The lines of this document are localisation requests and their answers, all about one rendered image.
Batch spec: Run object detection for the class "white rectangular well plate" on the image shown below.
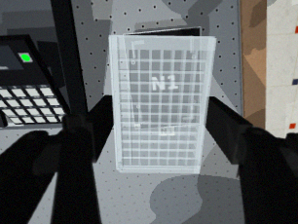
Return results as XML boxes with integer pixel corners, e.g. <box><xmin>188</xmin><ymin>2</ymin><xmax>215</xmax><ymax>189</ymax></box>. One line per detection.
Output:
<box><xmin>109</xmin><ymin>35</ymin><xmax>216</xmax><ymax>173</ymax></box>

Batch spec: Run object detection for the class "grey flat base plate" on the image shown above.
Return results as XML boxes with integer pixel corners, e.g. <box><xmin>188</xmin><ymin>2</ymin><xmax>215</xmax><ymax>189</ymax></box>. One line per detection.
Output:
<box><xmin>0</xmin><ymin>0</ymin><xmax>244</xmax><ymax>224</ymax></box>

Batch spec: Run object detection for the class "black rectangular plate nest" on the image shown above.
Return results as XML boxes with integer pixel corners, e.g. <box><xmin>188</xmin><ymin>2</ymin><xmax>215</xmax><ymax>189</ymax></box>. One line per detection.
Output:
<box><xmin>123</xmin><ymin>26</ymin><xmax>201</xmax><ymax>36</ymax></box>

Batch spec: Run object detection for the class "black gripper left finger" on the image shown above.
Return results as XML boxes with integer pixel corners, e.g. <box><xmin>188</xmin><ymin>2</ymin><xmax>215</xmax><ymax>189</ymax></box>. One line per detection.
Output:
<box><xmin>0</xmin><ymin>95</ymin><xmax>114</xmax><ymax>224</ymax></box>

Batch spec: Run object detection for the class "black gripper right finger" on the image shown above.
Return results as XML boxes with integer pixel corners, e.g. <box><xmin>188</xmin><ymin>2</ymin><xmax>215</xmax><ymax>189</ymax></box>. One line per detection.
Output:
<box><xmin>205</xmin><ymin>96</ymin><xmax>298</xmax><ymax>224</ymax></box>

